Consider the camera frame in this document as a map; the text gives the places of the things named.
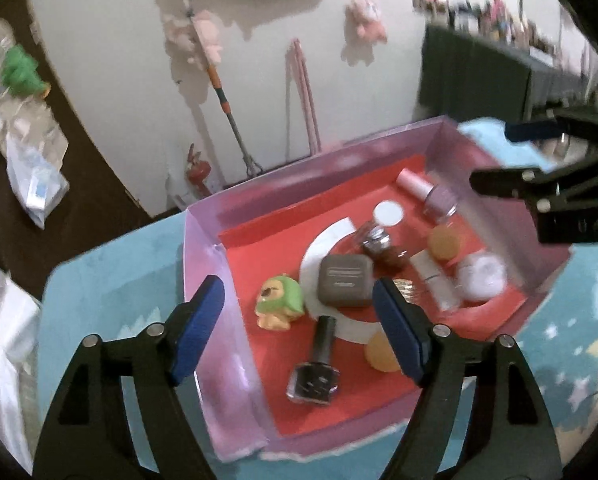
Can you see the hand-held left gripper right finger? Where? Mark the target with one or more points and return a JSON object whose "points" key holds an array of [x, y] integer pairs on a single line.
{"points": [[399, 330]]}

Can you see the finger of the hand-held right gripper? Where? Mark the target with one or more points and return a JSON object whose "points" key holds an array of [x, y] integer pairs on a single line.
{"points": [[529, 131], [499, 181]]}

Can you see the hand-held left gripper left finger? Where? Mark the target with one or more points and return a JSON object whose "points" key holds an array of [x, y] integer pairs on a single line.
{"points": [[199, 330]]}

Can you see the small amber round jar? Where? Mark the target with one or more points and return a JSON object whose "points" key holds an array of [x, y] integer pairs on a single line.
{"points": [[381, 355]]}

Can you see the clear glass cup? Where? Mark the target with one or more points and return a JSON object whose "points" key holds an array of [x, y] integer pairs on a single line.
{"points": [[436, 285]]}

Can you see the purple nail polish bottle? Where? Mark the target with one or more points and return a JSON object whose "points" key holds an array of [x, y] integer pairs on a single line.
{"points": [[439, 200]]}

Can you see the pink cardboard box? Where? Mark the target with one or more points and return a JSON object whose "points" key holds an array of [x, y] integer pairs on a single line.
{"points": [[239, 390]]}

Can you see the grey rounded case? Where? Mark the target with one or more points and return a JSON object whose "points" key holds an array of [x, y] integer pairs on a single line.
{"points": [[344, 280]]}

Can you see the large amber round jar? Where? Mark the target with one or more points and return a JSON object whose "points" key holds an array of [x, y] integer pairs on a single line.
{"points": [[444, 242]]}

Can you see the yellow green toy figure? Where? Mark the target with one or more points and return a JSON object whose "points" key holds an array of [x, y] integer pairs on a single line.
{"points": [[279, 300]]}

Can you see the glitter bottle with red cap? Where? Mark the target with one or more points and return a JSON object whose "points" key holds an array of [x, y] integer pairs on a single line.
{"points": [[379, 240]]}

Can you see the lavender round compact device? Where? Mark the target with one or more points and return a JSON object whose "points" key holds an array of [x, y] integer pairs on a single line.
{"points": [[481, 277]]}

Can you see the black nail polish bottle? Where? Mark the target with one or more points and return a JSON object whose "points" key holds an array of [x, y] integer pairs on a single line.
{"points": [[311, 382]]}

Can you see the table with dark grey cloth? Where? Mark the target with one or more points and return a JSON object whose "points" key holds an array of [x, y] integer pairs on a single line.
{"points": [[469, 75]]}

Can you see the blue star moon blanket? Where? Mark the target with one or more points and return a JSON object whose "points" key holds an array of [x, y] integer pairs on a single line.
{"points": [[104, 280]]}

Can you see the row of cosmetic bottles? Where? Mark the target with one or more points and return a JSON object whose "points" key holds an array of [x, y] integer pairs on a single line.
{"points": [[489, 15]]}

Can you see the small red fire extinguisher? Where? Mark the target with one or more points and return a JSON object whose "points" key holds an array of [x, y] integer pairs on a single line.
{"points": [[198, 172]]}

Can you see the white plastic sheet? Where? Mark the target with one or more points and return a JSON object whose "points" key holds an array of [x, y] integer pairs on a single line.
{"points": [[9, 335]]}

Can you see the pink horned plush toy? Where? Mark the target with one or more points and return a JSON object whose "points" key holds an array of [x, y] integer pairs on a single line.
{"points": [[366, 17]]}

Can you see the pink pole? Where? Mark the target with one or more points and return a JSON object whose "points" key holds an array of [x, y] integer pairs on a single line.
{"points": [[304, 95]]}

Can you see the clear plastic bag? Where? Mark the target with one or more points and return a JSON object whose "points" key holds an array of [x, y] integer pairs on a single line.
{"points": [[39, 185]]}

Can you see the orange tipped mop pole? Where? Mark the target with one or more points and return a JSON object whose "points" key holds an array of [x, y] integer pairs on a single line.
{"points": [[219, 90]]}

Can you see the pale pink plush toy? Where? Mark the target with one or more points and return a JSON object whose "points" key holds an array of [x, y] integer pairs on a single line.
{"points": [[204, 30]]}

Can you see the green plush toy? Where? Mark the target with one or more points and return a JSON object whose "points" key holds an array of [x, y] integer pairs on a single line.
{"points": [[21, 67]]}

